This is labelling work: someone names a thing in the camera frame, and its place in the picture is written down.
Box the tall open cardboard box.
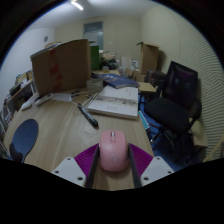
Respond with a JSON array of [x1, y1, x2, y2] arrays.
[[135, 41, 160, 76]]

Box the black marker pen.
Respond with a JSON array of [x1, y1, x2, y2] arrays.
[[77, 103, 100, 128]]

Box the black office chair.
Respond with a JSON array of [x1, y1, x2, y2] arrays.
[[143, 60, 203, 158]]

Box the cluttered shelf unit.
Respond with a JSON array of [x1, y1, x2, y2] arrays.
[[0, 69, 36, 141]]

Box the pink computer mouse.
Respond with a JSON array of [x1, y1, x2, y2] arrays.
[[98, 129, 130, 173]]

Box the green box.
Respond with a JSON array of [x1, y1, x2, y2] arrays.
[[89, 44, 101, 71]]

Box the dark blue mouse pad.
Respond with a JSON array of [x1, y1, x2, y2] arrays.
[[8, 118, 40, 164]]

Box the wooden chair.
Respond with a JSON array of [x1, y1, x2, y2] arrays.
[[203, 133, 224, 163]]

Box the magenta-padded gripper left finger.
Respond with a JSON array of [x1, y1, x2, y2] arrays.
[[51, 143, 101, 189]]

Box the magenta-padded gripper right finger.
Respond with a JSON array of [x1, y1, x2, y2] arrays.
[[127, 143, 175, 189]]

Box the white book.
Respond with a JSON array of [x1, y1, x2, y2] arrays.
[[87, 84, 140, 120]]

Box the large brown cardboard box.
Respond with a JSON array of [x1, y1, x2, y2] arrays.
[[29, 38, 93, 98]]

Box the ceiling light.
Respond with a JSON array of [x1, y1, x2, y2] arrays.
[[70, 0, 84, 11]]

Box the blue book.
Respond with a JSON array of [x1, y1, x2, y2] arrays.
[[96, 73, 140, 90]]

